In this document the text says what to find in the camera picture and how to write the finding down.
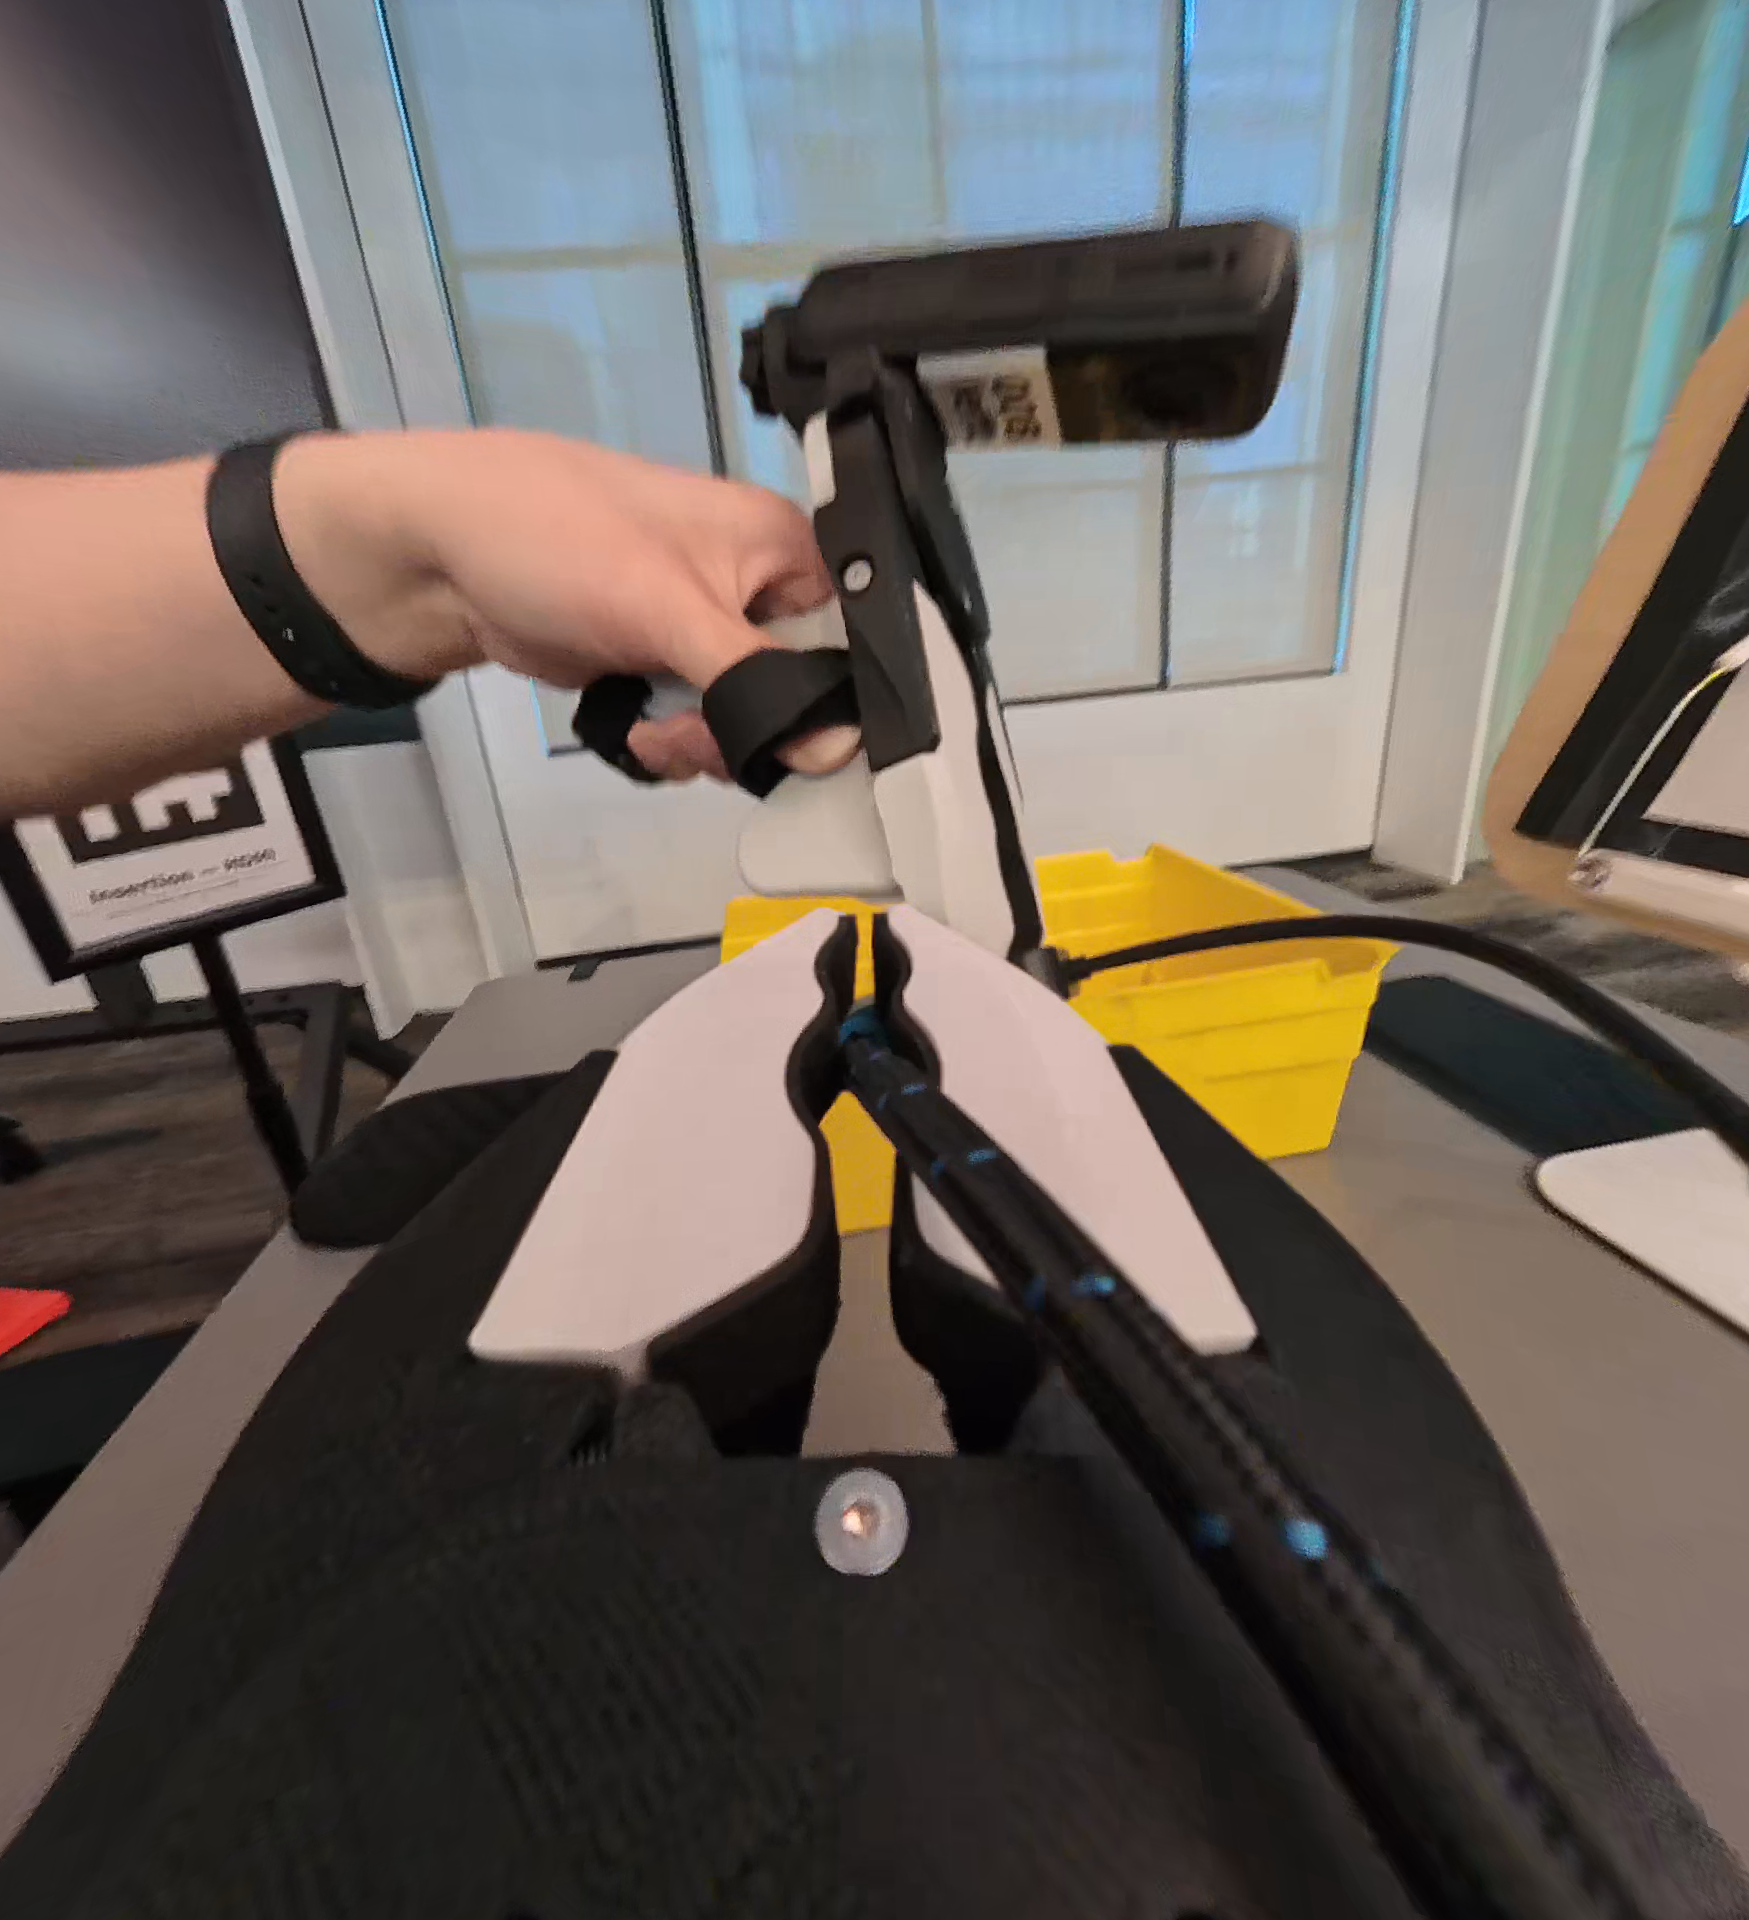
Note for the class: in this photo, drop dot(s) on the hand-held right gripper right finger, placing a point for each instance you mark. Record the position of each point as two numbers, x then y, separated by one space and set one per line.
1054 1110

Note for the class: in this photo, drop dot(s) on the white glass-paned door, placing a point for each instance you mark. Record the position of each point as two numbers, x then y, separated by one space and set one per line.
1054 571

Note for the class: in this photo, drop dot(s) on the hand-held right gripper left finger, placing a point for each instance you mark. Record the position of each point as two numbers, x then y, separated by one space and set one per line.
664 1186

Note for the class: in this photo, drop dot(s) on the black sign stand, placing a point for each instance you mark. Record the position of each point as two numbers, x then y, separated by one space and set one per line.
252 1065

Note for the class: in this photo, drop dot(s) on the person's left hand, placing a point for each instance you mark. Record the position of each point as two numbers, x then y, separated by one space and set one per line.
544 554

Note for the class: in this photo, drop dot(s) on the large black screen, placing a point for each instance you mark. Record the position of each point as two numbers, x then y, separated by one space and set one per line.
93 227

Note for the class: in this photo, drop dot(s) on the black wristband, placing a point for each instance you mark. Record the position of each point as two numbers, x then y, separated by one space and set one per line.
266 602

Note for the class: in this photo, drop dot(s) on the black mouse pad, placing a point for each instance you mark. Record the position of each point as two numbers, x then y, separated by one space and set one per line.
1521 1072

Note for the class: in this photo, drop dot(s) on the yellow plastic bin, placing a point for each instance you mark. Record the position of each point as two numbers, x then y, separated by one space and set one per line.
1220 1036

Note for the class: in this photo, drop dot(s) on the framed black and white sign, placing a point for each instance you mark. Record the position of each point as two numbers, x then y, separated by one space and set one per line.
185 872

